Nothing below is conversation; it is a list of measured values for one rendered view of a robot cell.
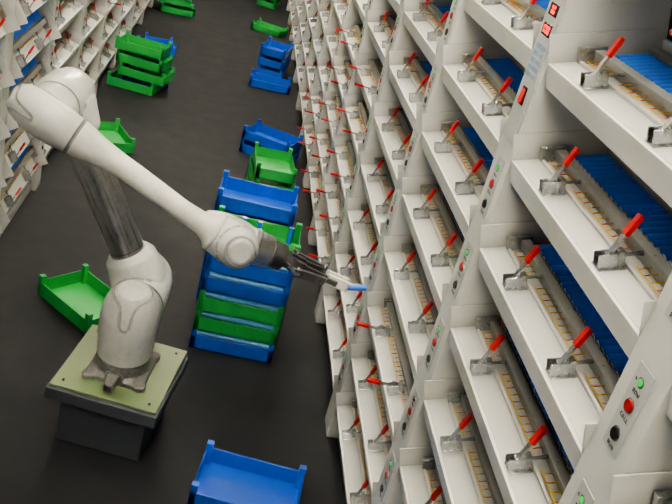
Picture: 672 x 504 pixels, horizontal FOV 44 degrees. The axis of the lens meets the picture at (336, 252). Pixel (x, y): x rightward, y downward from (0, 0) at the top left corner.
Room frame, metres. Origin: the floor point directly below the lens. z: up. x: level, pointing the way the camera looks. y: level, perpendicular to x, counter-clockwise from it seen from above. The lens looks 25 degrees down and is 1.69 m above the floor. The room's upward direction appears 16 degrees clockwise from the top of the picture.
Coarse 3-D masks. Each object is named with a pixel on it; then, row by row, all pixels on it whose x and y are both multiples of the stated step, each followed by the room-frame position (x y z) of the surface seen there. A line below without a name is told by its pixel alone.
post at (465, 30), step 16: (464, 0) 2.21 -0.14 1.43; (448, 16) 2.29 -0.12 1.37; (464, 16) 2.21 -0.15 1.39; (464, 32) 2.21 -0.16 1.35; (480, 32) 2.22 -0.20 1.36; (432, 96) 2.21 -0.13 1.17; (448, 96) 2.21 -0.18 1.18; (432, 112) 2.21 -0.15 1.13; (416, 128) 2.27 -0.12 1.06; (416, 144) 2.21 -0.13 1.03; (416, 160) 2.21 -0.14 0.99; (400, 176) 2.28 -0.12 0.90; (400, 192) 2.23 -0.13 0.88; (400, 208) 2.21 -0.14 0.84; (384, 224) 2.29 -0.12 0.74; (400, 224) 2.21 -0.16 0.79; (384, 272) 2.21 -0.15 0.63; (368, 288) 2.25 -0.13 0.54; (384, 288) 2.21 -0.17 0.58; (352, 336) 2.26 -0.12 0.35; (368, 336) 2.21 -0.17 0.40; (336, 384) 2.28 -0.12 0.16; (352, 384) 2.21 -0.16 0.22; (336, 416) 2.21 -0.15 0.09; (336, 432) 2.21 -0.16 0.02
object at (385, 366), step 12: (372, 300) 2.20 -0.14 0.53; (384, 300) 2.19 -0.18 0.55; (372, 312) 2.17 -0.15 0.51; (384, 312) 2.17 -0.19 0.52; (372, 324) 2.10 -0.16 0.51; (384, 324) 2.11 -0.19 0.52; (372, 336) 2.06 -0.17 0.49; (384, 348) 1.98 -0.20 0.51; (384, 360) 1.93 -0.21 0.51; (396, 360) 1.93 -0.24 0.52; (408, 360) 1.93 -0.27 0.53; (384, 372) 1.87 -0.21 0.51; (396, 372) 1.87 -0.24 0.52; (384, 396) 1.79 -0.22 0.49; (396, 396) 1.77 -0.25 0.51; (396, 408) 1.72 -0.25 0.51; (396, 420) 1.68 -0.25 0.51
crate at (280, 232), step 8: (224, 208) 2.67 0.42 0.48; (240, 216) 2.69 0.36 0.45; (256, 224) 2.70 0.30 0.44; (264, 224) 2.70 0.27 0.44; (272, 224) 2.70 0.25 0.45; (272, 232) 2.70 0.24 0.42; (280, 232) 2.71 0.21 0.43; (296, 232) 2.70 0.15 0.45; (280, 240) 2.69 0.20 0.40; (296, 240) 2.70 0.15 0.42; (296, 248) 2.52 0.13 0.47
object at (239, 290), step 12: (204, 276) 2.48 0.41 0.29; (204, 288) 2.49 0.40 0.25; (216, 288) 2.49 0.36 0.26; (228, 288) 2.50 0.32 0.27; (240, 288) 2.50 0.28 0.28; (252, 288) 2.51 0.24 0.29; (288, 288) 2.52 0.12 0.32; (252, 300) 2.51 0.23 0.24; (264, 300) 2.51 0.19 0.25; (276, 300) 2.52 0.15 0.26
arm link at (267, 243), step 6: (258, 234) 2.01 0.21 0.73; (264, 234) 2.02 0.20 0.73; (258, 240) 1.99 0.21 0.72; (264, 240) 2.00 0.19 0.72; (270, 240) 2.01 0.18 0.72; (264, 246) 1.99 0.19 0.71; (270, 246) 2.00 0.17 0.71; (276, 246) 2.02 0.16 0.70; (258, 252) 1.98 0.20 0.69; (264, 252) 1.99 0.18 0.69; (270, 252) 1.99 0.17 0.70; (258, 258) 1.98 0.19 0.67; (264, 258) 1.99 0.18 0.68; (270, 258) 2.00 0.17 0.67; (258, 264) 2.00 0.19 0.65; (264, 264) 1.99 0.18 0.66
